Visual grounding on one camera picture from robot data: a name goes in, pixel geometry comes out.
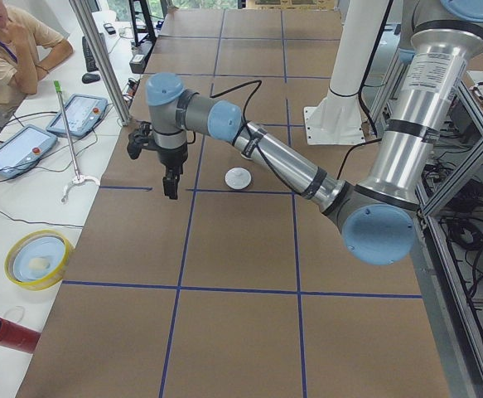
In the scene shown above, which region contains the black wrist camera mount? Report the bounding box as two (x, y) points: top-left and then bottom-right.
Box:
(127, 122), (157, 160)

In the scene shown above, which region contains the white camera pole with base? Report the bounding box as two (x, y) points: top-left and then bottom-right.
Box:
(304, 0), (392, 145)

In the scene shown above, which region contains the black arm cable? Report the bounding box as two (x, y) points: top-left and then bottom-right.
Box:
(185, 79), (385, 196)

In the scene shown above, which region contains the black keyboard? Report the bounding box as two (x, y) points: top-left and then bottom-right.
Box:
(81, 36), (98, 72)

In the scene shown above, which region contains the far teach pendant tablet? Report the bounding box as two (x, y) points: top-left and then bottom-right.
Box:
(65, 94), (109, 138)

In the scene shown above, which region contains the teach pendant tablet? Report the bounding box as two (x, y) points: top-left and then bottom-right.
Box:
(65, 94), (109, 138)
(0, 124), (57, 179)

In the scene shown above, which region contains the yellow tape roll with plate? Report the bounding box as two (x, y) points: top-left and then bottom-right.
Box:
(4, 230), (75, 291)

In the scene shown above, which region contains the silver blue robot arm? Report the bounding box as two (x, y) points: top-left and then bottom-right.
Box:
(146, 1), (483, 265)

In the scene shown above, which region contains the aluminium frame post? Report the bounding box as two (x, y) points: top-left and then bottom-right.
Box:
(69, 0), (132, 126)

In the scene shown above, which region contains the person in beige shirt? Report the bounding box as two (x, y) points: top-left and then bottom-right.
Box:
(0, 1), (73, 111)

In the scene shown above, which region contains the brown paper table cover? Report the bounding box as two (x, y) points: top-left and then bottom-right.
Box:
(16, 7), (453, 398)

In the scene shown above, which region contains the black computer mouse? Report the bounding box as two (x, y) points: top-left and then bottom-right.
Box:
(81, 73), (101, 85)

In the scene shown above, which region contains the red cardboard tube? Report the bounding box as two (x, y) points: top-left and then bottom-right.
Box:
(0, 318), (41, 354)

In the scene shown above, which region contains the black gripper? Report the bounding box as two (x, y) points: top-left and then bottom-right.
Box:
(157, 144), (188, 200)

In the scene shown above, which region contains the near teach pendant tablet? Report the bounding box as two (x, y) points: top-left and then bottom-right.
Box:
(0, 124), (57, 179)

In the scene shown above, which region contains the green handled reacher grabber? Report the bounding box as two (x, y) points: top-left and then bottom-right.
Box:
(53, 80), (100, 204)

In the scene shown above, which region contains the white mug lid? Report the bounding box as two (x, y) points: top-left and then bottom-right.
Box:
(225, 167), (252, 191)

